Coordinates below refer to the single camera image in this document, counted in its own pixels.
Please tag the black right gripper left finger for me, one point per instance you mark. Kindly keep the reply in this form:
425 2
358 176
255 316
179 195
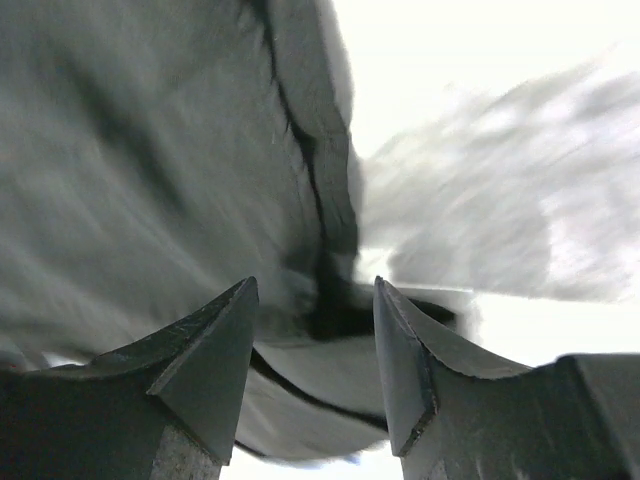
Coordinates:
164 407

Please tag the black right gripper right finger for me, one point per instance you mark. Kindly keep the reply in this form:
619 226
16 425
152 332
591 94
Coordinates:
457 411

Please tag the black long sleeve shirt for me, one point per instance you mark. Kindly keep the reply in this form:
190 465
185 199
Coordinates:
156 153

